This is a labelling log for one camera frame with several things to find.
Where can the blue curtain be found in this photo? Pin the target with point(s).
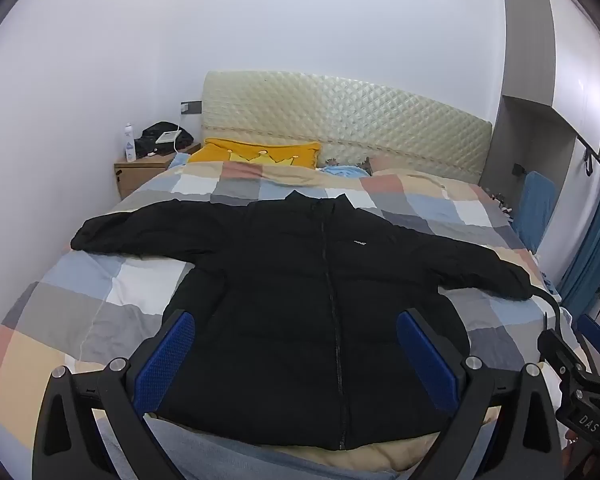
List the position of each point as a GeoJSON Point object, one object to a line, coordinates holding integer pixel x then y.
{"type": "Point", "coordinates": [592, 250]}

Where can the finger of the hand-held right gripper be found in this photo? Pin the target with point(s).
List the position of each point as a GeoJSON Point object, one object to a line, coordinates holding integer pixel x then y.
{"type": "Point", "coordinates": [596, 337]}

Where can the black wall socket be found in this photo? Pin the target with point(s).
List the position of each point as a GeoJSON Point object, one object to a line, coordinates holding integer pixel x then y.
{"type": "Point", "coordinates": [519, 169]}

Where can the grey wardrobe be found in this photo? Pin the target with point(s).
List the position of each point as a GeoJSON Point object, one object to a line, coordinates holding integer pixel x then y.
{"type": "Point", "coordinates": [530, 60]}

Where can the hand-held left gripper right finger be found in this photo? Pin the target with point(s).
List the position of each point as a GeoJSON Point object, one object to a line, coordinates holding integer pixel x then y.
{"type": "Point", "coordinates": [427, 360]}

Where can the wooden nightstand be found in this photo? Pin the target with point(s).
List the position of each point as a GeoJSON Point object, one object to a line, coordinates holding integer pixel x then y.
{"type": "Point", "coordinates": [135, 175]}

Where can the yellow pillow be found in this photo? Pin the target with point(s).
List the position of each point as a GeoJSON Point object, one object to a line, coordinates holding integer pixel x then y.
{"type": "Point", "coordinates": [220, 152]}

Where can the bedside clutter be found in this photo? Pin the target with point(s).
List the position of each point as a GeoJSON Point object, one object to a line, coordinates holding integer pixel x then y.
{"type": "Point", "coordinates": [500, 205]}

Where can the light blue pillow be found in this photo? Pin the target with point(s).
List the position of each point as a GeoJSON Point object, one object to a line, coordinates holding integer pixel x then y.
{"type": "Point", "coordinates": [345, 171]}

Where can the blue hanging towel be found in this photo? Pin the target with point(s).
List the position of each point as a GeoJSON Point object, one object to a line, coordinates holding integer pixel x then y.
{"type": "Point", "coordinates": [536, 210]}

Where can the white plastic bottle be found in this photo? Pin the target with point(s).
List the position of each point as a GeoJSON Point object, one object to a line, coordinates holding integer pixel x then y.
{"type": "Point", "coordinates": [129, 147]}

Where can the checkered blanket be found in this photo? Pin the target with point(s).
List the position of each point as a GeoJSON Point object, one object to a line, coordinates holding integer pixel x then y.
{"type": "Point", "coordinates": [80, 310]}

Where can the grey wall socket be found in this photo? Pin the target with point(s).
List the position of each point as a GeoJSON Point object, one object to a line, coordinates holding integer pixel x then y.
{"type": "Point", "coordinates": [191, 107]}

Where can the black puffer jacket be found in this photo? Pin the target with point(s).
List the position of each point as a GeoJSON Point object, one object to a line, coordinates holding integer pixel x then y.
{"type": "Point", "coordinates": [280, 285]}

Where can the white tablet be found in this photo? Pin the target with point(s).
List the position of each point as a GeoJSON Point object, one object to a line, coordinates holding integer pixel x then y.
{"type": "Point", "coordinates": [169, 136]}

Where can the black bag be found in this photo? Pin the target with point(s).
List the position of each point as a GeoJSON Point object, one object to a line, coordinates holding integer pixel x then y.
{"type": "Point", "coordinates": [147, 147]}

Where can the cream quilted headboard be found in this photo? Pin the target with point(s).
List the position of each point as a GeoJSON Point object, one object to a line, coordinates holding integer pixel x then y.
{"type": "Point", "coordinates": [340, 110]}

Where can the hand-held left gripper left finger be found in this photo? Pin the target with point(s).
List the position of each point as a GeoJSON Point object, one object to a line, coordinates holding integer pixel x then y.
{"type": "Point", "coordinates": [165, 360]}

